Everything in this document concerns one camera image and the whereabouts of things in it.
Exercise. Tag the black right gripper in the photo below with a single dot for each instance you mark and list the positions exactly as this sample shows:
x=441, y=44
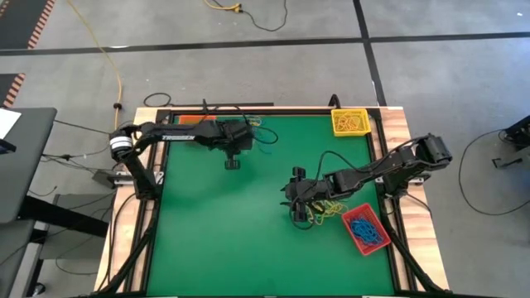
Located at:
x=308, y=192

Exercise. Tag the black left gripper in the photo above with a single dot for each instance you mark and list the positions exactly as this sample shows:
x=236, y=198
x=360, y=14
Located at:
x=236, y=134

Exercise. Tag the rubber band pile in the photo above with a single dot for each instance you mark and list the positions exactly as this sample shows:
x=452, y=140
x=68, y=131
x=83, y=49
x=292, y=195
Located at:
x=331, y=209

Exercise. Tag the pile of bands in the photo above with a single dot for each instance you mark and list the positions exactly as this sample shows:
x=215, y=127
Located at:
x=337, y=205

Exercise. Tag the thin blue rubber band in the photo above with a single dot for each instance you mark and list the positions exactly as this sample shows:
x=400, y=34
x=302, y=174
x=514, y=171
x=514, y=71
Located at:
x=370, y=224

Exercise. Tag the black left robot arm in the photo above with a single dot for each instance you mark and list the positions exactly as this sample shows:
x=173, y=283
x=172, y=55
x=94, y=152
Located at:
x=178, y=136

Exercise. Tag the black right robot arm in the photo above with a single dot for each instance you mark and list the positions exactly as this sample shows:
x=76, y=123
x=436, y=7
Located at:
x=393, y=165

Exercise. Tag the green rubber band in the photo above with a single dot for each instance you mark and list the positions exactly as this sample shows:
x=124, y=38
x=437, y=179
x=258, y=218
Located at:
x=316, y=217

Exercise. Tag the orange plastic basket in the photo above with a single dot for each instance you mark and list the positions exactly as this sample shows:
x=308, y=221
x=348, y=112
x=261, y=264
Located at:
x=194, y=119

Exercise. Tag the green table mat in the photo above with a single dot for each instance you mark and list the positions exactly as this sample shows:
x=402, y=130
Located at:
x=269, y=256

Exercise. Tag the yellow plastic basket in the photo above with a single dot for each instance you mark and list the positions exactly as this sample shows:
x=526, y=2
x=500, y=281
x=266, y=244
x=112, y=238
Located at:
x=341, y=133

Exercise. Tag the red plastic basket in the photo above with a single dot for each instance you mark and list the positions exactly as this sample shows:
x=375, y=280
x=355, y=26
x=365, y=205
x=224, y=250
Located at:
x=374, y=250

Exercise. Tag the light wooden table board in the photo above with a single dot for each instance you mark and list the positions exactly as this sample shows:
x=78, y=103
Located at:
x=393, y=120
x=145, y=115

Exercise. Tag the black desk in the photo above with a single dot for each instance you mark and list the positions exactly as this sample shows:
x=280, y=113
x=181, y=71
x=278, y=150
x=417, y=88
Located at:
x=29, y=174

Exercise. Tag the dark flat desk item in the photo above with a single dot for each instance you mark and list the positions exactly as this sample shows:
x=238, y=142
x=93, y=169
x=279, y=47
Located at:
x=6, y=147

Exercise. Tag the black floor equipment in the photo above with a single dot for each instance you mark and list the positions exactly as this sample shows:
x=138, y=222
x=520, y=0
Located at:
x=519, y=134

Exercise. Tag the white paper stack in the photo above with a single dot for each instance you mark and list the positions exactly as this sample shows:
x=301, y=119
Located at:
x=8, y=122

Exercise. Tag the black striped floor mat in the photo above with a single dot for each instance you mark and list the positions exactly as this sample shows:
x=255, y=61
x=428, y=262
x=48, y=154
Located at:
x=6, y=89
x=20, y=20

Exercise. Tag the grey desk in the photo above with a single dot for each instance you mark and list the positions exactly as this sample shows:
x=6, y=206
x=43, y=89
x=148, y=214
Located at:
x=12, y=256

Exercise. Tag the black aluminium table frame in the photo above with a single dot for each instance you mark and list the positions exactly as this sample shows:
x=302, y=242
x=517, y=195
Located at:
x=290, y=112

